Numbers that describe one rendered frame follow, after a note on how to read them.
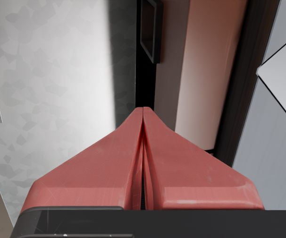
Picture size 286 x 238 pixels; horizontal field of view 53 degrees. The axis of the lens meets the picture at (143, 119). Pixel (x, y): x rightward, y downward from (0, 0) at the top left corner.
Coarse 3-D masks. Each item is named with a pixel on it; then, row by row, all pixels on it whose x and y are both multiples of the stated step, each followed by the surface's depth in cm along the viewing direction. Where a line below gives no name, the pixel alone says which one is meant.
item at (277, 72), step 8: (280, 48) 18; (272, 56) 18; (280, 56) 18; (264, 64) 18; (272, 64) 18; (280, 64) 19; (256, 72) 19; (264, 72) 19; (272, 72) 19; (280, 72) 19; (264, 80) 19; (272, 80) 19; (280, 80) 19; (272, 88) 20; (280, 88) 20; (280, 96) 20
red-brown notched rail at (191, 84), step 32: (160, 0) 23; (192, 0) 17; (224, 0) 18; (192, 32) 19; (224, 32) 19; (160, 64) 25; (192, 64) 20; (224, 64) 21; (160, 96) 26; (192, 96) 22; (224, 96) 22; (192, 128) 23
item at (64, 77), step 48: (0, 0) 28; (48, 0) 29; (96, 0) 30; (0, 48) 30; (48, 48) 31; (96, 48) 33; (0, 96) 33; (48, 96) 35; (96, 96) 36; (0, 144) 37; (48, 144) 39; (0, 192) 42
